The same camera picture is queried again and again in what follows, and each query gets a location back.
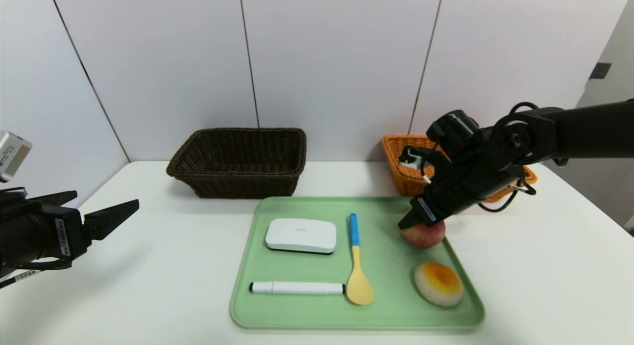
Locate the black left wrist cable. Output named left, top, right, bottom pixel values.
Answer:
left=0, top=258, right=72, bottom=290

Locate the dark brown wicker basket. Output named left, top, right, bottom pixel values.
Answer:
left=166, top=128, right=307, bottom=199

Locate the white flat router box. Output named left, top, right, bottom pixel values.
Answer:
left=264, top=218, right=337, bottom=255

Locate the white bun with orange top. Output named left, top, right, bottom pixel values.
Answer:
left=414, top=261, right=465, bottom=307

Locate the orange wicker basket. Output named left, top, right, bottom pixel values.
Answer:
left=381, top=134, right=538, bottom=203

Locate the light green plastic tray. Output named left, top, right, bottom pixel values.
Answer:
left=229, top=196, right=485, bottom=331

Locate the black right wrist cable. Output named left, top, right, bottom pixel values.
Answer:
left=478, top=179, right=537, bottom=213

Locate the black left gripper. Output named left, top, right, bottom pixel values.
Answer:
left=0, top=190, right=140, bottom=274

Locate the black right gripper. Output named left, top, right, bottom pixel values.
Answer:
left=397, top=163, right=485, bottom=230

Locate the red peach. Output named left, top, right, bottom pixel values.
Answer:
left=400, top=211, right=446, bottom=248

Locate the wooden spoon with blue handle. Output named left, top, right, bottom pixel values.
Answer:
left=345, top=213, right=374, bottom=306

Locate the white marker with black caps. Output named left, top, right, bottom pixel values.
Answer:
left=249, top=281, right=346, bottom=296

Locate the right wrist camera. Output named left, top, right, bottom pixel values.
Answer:
left=399, top=146, right=431, bottom=172

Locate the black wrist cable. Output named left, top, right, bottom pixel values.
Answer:
left=478, top=179, right=537, bottom=213
left=0, top=258, right=72, bottom=290

